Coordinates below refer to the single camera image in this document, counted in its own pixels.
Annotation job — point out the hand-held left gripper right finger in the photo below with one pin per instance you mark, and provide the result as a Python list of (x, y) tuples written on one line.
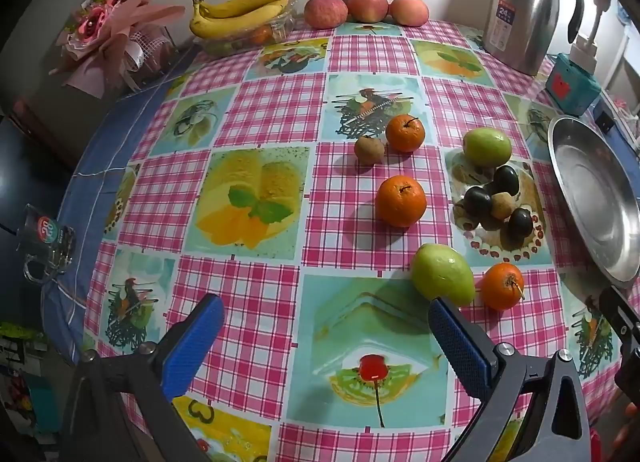
[(460, 342)]

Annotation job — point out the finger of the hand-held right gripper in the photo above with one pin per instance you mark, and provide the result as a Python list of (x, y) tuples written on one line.
[(622, 322)]

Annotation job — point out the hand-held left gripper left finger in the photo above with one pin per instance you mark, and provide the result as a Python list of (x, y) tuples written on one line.
[(195, 342)]

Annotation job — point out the orange mandarin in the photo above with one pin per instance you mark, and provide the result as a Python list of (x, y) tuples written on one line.
[(404, 134), (500, 287), (400, 202)]

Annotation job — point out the green mango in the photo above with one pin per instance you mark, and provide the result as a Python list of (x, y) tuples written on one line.
[(440, 272)]

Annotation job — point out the black plum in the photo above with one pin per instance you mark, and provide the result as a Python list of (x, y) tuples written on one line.
[(507, 180), (520, 223), (477, 202)]

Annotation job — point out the brown kiwi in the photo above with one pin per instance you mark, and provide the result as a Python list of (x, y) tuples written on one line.
[(501, 207), (369, 150)]

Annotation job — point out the stainless steel basin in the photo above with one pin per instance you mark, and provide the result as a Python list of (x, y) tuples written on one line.
[(595, 181)]

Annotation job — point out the green apple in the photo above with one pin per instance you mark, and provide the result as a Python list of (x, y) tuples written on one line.
[(486, 146)]

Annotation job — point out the glass mug with label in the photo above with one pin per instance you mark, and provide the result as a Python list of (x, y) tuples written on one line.
[(47, 237)]

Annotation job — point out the black power adapter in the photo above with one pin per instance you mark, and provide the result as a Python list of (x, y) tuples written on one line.
[(605, 121)]

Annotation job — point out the blue cloth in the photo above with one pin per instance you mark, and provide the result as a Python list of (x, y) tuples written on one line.
[(100, 151)]

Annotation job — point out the teal box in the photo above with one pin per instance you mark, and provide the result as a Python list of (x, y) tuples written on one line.
[(570, 86)]

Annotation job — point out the white plastic rack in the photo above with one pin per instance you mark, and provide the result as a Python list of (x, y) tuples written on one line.
[(625, 41)]

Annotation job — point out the clear plastic container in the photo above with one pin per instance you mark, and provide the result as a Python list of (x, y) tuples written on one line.
[(272, 31)]

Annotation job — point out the stainless steel thermos jug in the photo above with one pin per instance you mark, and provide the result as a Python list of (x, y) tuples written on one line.
[(525, 6)]

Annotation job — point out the pink flower bouquet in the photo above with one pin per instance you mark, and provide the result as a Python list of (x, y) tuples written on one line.
[(100, 21)]

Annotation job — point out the yellow banana bunch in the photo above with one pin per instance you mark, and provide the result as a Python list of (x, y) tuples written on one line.
[(235, 9)]

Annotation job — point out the red apple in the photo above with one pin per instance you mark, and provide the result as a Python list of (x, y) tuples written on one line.
[(326, 12), (367, 4), (409, 10)]

